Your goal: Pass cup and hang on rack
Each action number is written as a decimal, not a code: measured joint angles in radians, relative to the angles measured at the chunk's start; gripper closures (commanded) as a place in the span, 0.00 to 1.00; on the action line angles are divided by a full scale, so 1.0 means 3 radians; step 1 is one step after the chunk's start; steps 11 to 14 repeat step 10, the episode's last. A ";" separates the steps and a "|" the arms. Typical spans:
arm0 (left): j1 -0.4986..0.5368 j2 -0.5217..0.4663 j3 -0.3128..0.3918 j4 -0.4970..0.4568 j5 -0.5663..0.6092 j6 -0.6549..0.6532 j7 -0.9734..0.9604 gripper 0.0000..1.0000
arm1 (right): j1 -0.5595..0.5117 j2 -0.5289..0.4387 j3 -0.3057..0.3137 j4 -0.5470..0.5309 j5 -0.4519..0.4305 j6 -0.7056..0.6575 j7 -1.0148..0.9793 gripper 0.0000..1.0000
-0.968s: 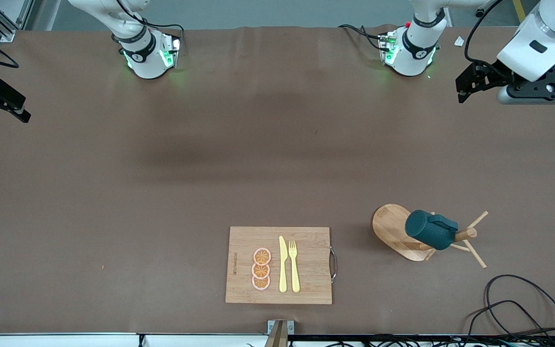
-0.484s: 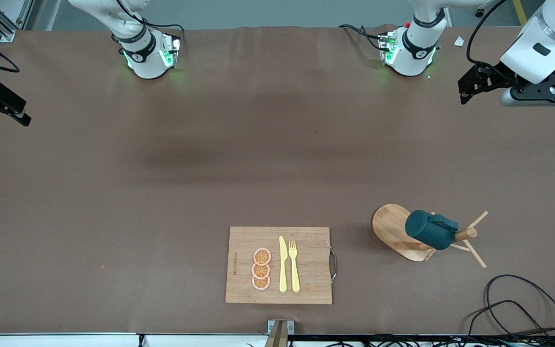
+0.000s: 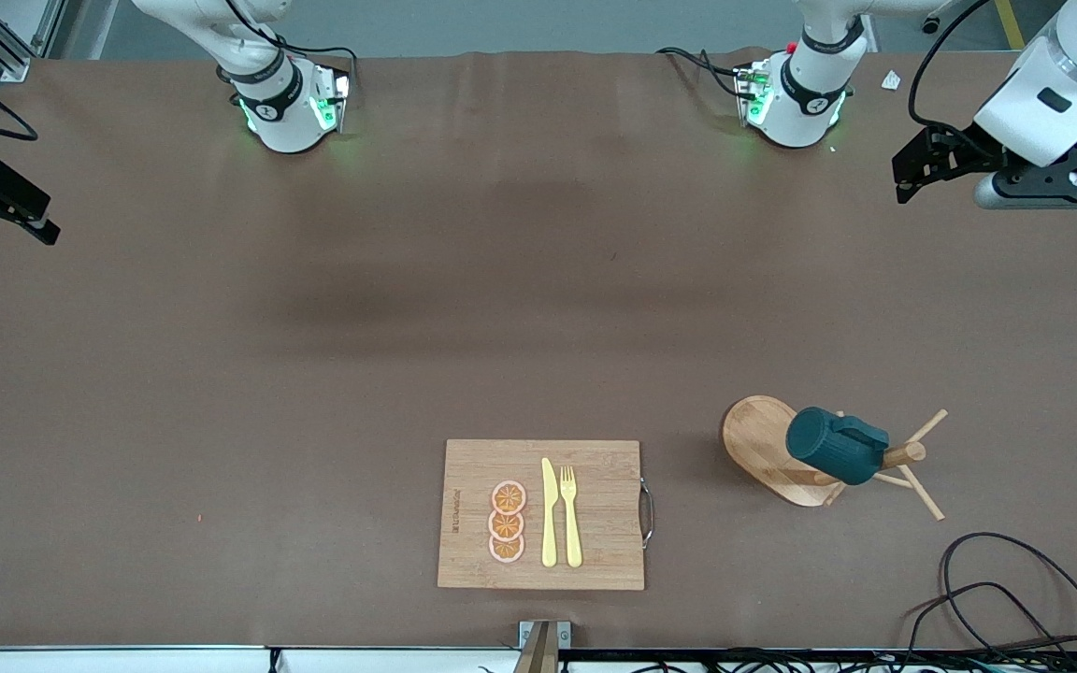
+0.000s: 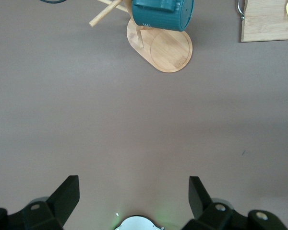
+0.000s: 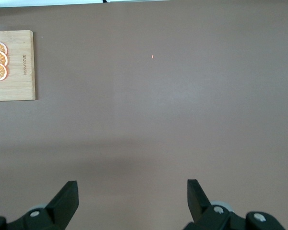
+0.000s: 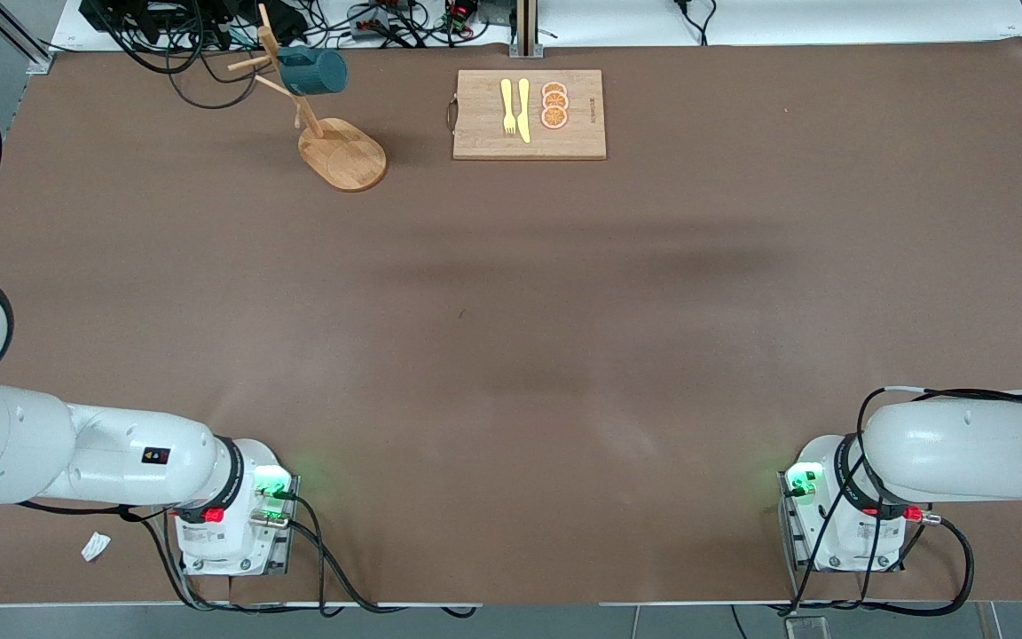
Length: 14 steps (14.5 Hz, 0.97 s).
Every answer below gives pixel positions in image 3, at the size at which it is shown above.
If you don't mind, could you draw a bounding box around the black left arm base cable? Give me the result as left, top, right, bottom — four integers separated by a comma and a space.
658, 47, 747, 99

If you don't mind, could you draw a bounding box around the black looped cable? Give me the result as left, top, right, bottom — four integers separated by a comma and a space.
903, 531, 1077, 673

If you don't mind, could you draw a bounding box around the black arm base cable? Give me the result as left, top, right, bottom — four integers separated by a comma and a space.
658, 47, 747, 99
223, 0, 359, 94

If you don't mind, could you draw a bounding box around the wooden cup rack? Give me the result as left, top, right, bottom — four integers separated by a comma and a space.
722, 394, 949, 522

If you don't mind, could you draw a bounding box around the yellow plastic fork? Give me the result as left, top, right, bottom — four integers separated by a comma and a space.
560, 465, 584, 569

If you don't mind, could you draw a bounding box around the brown table mat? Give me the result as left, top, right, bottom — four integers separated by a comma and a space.
0, 47, 1077, 651

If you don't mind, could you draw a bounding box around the yellow plastic knife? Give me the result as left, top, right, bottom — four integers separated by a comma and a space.
540, 457, 559, 568

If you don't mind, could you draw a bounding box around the metal bracket with wooden bar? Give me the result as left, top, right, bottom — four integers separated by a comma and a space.
512, 620, 572, 673

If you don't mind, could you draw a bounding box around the dark green cup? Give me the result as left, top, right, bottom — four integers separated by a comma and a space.
786, 407, 891, 486

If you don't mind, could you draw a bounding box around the bamboo cutting board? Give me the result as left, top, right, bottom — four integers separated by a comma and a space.
437, 439, 654, 592

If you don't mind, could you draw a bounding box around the black chair caster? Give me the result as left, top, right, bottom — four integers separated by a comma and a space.
922, 0, 965, 34

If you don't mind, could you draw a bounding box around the white table edge rail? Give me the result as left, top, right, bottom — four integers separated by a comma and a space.
0, 645, 521, 673

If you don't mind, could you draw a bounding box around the aluminium frame profile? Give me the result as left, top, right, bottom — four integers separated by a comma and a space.
0, 0, 67, 83

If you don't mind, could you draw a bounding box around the black cable bundle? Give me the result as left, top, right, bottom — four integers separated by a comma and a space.
557, 648, 1077, 673

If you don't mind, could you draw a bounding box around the black right arm base cable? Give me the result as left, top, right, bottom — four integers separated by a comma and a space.
223, 0, 359, 94

